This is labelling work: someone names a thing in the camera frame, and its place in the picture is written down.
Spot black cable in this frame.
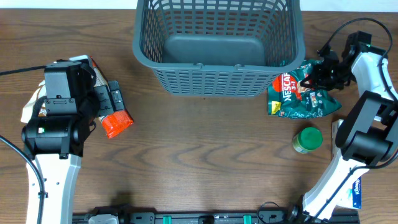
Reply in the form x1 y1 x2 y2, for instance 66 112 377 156
0 63 49 224
310 17 398 218

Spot cream brown paper bag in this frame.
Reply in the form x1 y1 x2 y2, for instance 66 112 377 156
21 80 47 123

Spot green lid jar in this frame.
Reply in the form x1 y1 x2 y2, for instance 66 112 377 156
292 127 323 154

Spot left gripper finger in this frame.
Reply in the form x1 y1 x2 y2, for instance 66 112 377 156
108 80 125 111
94 85 114 117

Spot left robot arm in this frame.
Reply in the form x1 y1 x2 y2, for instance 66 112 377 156
21 55 132 223

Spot Kleenex tissue multipack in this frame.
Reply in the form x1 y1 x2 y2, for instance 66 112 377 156
331 119 362 210

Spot orange biscuit pack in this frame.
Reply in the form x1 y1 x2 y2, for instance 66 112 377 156
90 56 134 139

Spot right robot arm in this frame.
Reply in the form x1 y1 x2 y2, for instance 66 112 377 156
290 31 397 223

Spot left black cable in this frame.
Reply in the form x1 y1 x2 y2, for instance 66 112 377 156
0 63 49 224

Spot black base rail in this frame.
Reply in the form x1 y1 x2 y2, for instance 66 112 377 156
72 206 360 224

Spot grey plastic basket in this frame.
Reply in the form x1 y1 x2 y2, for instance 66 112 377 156
132 0 305 97

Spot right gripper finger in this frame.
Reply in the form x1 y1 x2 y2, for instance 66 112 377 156
300 73 330 91
307 59 326 81

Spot green Nescafe coffee bag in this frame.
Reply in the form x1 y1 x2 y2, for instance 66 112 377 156
267 59 341 119

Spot right black cable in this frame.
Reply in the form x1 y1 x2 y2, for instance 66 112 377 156
310 17 398 218

